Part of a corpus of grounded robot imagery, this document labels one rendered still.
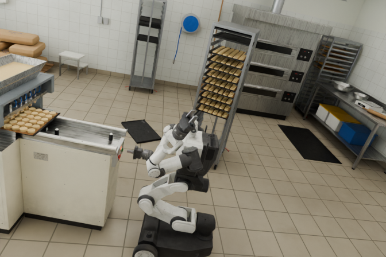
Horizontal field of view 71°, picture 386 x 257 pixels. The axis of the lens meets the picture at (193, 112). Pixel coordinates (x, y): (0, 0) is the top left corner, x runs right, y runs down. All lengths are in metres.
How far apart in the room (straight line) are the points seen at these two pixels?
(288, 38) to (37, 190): 4.58
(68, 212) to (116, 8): 4.35
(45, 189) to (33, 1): 4.57
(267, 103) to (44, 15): 4.82
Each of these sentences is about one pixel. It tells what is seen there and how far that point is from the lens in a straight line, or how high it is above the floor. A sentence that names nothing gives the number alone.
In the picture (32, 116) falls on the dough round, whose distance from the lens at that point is 2.53.
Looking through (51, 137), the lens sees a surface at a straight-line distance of 2.29.
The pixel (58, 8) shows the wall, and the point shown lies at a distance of 6.35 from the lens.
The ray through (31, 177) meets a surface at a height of 0.49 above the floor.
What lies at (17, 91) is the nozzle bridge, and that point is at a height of 1.18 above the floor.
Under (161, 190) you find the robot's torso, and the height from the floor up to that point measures 0.60.
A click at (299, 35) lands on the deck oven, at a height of 1.74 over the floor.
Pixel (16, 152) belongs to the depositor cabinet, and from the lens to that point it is 2.45.
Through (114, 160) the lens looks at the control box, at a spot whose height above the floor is 0.77.
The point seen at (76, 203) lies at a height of 0.30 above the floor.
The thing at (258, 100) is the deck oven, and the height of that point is 0.37.
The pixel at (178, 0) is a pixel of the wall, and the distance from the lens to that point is 5.96.
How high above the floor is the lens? 2.10
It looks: 24 degrees down
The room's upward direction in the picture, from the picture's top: 13 degrees clockwise
